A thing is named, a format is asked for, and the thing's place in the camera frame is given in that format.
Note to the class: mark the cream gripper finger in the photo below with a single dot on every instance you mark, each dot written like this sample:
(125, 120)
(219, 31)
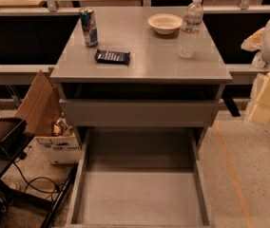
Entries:
(253, 42)
(259, 105)

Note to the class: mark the red bull can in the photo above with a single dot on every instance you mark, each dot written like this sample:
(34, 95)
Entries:
(89, 27)

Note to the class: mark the grey drawer cabinet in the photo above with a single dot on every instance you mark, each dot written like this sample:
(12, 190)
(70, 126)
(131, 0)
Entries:
(157, 88)

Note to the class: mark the open grey middle drawer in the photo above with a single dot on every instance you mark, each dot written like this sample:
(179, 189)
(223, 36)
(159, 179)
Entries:
(139, 178)

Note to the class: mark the clear plastic water bottle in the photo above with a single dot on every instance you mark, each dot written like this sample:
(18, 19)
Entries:
(189, 30)

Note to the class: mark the white paper bowl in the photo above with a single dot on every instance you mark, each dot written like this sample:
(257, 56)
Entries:
(164, 23)

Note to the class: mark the dark blue snack bar wrapper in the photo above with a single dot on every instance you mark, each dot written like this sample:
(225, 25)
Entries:
(112, 57)

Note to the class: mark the white printed box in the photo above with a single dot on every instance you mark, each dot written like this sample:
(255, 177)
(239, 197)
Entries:
(60, 149)

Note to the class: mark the brown cardboard box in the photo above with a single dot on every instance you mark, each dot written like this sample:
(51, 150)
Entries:
(40, 108)

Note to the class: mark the black cart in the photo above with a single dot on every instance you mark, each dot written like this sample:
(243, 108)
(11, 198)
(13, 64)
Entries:
(11, 147)

